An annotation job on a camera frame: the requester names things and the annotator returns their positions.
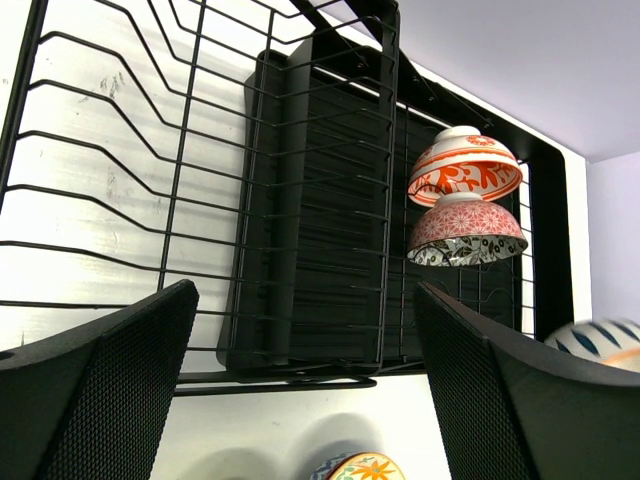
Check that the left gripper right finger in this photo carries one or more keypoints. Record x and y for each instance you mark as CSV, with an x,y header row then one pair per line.
x,y
511,407

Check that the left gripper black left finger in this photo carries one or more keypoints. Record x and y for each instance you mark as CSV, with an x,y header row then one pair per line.
x,y
91,402

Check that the white bowl pink rim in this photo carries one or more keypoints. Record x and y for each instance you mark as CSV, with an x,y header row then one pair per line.
x,y
612,342

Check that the black leaf pattern bowl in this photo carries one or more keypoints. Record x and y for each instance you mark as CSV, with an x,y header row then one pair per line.
x,y
463,229

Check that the orange floral bowl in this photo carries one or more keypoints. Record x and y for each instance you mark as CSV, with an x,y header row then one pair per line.
x,y
461,159

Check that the black dish rack tray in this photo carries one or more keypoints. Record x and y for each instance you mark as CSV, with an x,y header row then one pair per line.
x,y
321,284

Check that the leaf pattern white bowl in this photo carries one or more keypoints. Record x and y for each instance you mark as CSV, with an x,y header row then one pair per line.
x,y
358,466

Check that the black wire plate rack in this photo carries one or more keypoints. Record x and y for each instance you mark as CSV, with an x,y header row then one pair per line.
x,y
122,154

